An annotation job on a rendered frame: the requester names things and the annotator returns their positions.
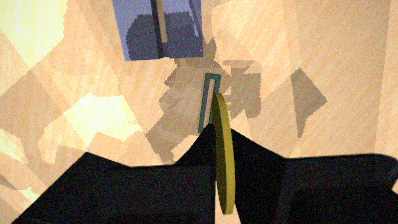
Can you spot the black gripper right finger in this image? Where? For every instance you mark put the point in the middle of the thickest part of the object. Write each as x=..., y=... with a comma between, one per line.
x=265, y=182

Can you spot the gold coin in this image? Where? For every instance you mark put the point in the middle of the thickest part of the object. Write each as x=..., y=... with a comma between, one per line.
x=225, y=168

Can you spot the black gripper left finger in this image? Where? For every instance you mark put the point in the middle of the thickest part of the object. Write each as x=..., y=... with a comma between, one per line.
x=188, y=185

